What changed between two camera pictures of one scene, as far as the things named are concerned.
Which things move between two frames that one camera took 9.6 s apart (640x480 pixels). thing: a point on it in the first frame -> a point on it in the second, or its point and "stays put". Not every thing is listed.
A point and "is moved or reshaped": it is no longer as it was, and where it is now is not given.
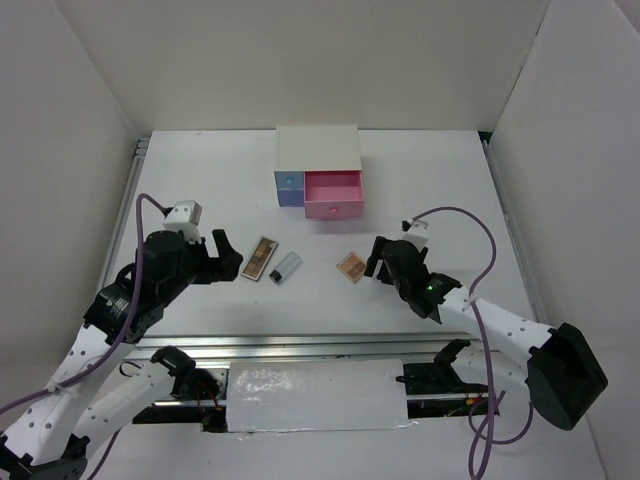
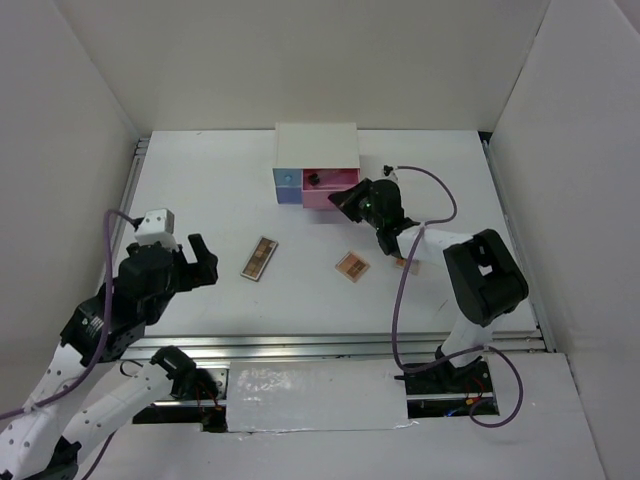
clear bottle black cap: x=284 y=268 -> x=313 y=179
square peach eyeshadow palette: x=351 y=267 stays put
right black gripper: x=373 y=259 -> x=348 y=200
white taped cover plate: x=315 y=395 stays put
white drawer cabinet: x=318 y=163 stays put
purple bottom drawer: x=291 y=197 stays put
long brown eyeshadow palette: x=259 y=259 stays put
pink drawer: x=333 y=194 is moved or reshaped
